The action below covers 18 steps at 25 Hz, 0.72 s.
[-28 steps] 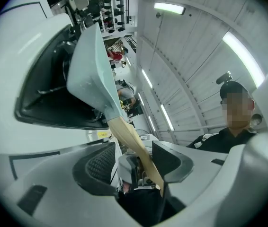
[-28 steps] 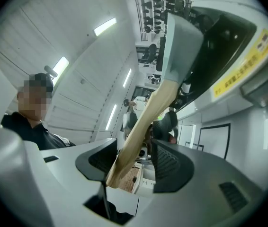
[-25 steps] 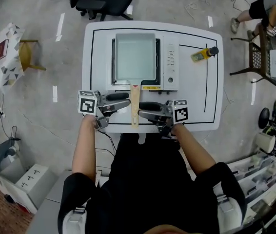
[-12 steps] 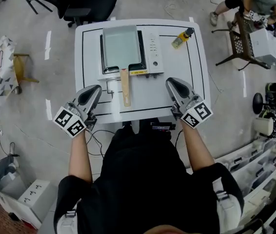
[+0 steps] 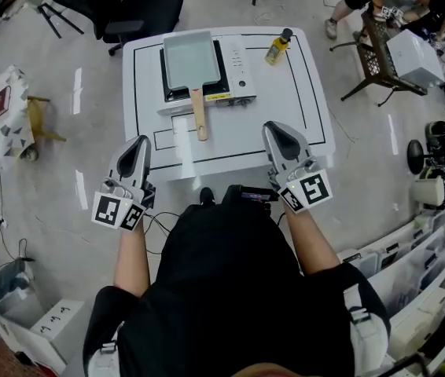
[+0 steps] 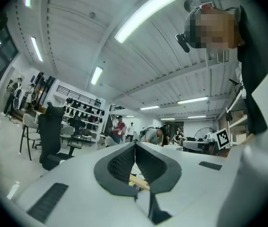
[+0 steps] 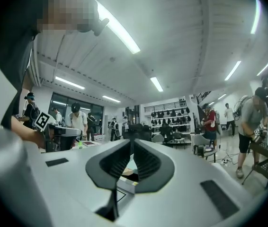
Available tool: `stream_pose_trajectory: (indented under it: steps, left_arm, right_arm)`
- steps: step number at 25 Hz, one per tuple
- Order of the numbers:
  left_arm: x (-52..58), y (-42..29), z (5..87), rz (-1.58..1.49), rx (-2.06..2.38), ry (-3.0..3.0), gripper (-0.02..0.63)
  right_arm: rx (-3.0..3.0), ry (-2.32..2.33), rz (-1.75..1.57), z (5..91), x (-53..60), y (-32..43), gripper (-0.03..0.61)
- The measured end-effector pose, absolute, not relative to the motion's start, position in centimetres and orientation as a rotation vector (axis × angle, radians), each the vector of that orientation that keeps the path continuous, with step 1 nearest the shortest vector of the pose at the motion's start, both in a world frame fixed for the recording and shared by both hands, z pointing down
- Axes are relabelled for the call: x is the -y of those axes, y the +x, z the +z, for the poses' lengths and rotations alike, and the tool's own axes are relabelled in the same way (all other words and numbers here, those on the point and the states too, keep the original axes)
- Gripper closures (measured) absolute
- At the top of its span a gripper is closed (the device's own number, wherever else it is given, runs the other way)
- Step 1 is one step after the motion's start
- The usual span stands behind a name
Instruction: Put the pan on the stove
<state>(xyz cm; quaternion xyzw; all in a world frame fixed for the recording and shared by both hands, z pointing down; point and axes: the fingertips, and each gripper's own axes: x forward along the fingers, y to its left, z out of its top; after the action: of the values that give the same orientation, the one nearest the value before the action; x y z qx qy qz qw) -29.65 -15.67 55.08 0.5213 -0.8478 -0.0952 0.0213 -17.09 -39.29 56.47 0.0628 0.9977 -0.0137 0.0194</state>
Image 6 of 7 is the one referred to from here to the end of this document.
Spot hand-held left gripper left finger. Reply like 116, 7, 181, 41
93, 142, 140, 197

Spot black balcony railing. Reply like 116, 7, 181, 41
56, 84, 102, 106

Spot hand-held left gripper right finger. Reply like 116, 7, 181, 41
135, 141, 182, 194

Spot black head-mounted camera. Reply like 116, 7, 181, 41
175, 33, 191, 53

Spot white shelf of black hats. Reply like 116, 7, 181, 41
61, 97, 107, 147

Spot white ceiling air vent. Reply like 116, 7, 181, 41
215, 48, 231, 64

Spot person's dark shirt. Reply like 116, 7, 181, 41
236, 0, 268, 136

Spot person's head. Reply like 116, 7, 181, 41
185, 4, 241, 50

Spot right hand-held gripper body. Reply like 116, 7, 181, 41
205, 127, 231, 155

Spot person's left forearm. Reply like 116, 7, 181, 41
239, 133, 256, 147

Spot grey chair with black legs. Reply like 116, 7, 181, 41
60, 125, 76, 144
18, 113, 43, 161

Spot black office chair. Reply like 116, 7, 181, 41
38, 104, 83, 171

